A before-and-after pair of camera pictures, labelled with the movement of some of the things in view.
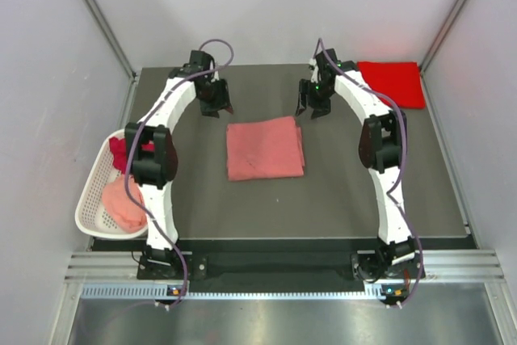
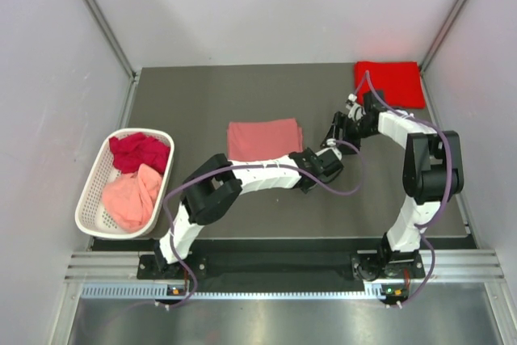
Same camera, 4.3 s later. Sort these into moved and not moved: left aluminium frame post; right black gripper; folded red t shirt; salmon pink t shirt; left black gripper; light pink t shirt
Moved: right black gripper; left black gripper
Not moved: salmon pink t shirt; left aluminium frame post; light pink t shirt; folded red t shirt
